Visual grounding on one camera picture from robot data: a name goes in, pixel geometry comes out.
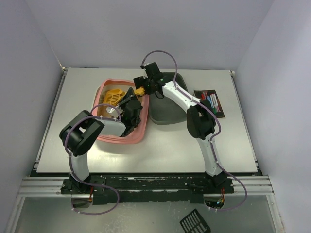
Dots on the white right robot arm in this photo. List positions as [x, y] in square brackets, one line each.
[200, 121]

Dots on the black slotted spatula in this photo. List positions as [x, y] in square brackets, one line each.
[194, 223]

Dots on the pink cap white marker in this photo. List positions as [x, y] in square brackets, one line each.
[217, 103]

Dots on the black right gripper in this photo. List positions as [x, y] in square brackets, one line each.
[140, 82]

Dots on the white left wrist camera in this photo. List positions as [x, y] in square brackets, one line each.
[113, 112]

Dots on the green cap white marker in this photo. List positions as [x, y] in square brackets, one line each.
[215, 111]

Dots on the yellow litter scoop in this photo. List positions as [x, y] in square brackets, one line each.
[114, 96]

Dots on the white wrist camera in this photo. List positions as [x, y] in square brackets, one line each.
[142, 66]
[113, 112]

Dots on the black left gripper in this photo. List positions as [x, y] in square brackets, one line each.
[127, 101]

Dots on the dark grey plastic tray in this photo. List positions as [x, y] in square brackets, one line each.
[164, 111]

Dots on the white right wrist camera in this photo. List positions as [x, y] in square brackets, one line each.
[142, 66]

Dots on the dark hardcover book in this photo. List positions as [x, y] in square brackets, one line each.
[208, 92]

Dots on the light blue correction tape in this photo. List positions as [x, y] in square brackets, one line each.
[209, 100]

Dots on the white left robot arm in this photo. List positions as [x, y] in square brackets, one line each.
[81, 133]

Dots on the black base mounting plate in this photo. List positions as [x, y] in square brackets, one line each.
[104, 194]

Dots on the pink litter box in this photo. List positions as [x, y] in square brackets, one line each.
[137, 134]

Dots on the aluminium frame rail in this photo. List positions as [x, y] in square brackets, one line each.
[52, 186]

